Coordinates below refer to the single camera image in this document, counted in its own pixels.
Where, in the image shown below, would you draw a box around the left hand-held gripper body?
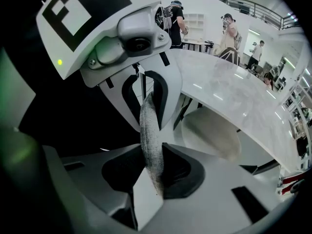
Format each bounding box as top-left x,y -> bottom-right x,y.
36,0 -> 173,89

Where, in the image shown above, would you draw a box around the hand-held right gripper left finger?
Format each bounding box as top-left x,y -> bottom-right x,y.
43,142 -> 164,231

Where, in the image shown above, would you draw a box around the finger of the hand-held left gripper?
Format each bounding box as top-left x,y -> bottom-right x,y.
141,49 -> 183,131
98,66 -> 142,133

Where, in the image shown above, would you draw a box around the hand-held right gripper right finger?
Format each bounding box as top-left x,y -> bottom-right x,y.
146,142 -> 281,229

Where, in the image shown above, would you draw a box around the grey upholstered chair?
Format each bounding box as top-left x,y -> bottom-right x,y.
139,91 -> 280,197

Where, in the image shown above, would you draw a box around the grey marble table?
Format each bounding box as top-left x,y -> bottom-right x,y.
141,48 -> 303,173

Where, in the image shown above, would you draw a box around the black metal railing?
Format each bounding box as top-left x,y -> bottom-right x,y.
212,0 -> 300,30

